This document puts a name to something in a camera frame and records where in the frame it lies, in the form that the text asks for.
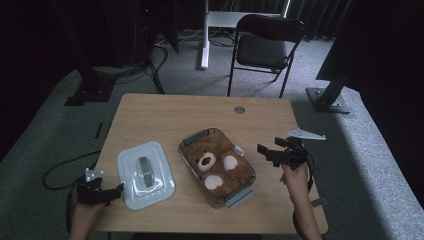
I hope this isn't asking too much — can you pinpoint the bundle of black cables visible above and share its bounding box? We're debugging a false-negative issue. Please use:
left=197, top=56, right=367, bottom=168
left=93, top=33, right=169, bottom=95

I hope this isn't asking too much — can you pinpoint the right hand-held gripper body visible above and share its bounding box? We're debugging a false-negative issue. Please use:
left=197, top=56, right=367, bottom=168
left=276, top=128, right=327, bottom=171

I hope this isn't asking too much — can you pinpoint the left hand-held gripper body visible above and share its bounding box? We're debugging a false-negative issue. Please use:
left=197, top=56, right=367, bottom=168
left=76, top=168, right=111, bottom=206

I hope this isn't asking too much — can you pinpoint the brown teddy bear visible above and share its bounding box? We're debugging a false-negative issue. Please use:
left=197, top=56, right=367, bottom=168
left=184, top=134, right=254, bottom=198

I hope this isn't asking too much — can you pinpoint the person's left hand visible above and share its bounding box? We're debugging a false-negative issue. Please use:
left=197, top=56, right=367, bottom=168
left=71, top=203, right=105, bottom=229

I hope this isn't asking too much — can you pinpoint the hand-held gripper cable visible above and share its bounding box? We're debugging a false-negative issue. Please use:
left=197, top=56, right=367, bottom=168
left=292, top=144, right=317, bottom=240
left=65, top=173, right=89, bottom=234

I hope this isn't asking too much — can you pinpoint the right hand-held gripper cable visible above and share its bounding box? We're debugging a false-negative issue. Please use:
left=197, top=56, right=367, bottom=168
left=292, top=144, right=317, bottom=240

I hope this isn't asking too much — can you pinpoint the clear plastic storage box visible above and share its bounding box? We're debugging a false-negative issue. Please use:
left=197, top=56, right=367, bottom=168
left=178, top=128, right=257, bottom=210

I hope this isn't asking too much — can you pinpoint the black metal stand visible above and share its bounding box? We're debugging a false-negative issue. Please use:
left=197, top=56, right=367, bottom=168
left=305, top=0, right=359, bottom=115
left=64, top=0, right=122, bottom=107

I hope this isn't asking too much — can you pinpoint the left hand-held gripper cable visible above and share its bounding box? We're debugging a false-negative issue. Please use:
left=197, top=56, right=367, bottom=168
left=65, top=173, right=89, bottom=234

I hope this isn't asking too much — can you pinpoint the pale blue box lid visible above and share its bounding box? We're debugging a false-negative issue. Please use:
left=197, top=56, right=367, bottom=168
left=116, top=140, right=176, bottom=211

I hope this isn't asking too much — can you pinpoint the black floor cable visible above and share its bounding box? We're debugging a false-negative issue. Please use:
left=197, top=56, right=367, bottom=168
left=42, top=150, right=103, bottom=191

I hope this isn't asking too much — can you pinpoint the black folding chair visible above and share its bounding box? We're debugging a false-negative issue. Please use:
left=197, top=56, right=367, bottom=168
left=227, top=13, right=306, bottom=99

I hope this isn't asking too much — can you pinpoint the person's right hand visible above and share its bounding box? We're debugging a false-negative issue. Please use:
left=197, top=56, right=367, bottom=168
left=279, top=163, right=311, bottom=204

